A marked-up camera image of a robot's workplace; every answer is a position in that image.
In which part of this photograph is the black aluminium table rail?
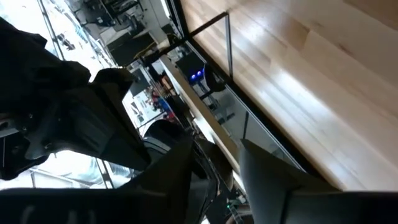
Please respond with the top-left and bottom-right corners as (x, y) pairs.
(167, 0), (326, 187)

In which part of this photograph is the black box with blue lights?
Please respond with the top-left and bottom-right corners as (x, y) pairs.
(175, 52), (206, 83)

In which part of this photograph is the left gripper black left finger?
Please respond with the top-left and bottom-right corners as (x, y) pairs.
(0, 136), (195, 224)

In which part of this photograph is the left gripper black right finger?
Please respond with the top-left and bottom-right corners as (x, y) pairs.
(239, 139), (398, 224)

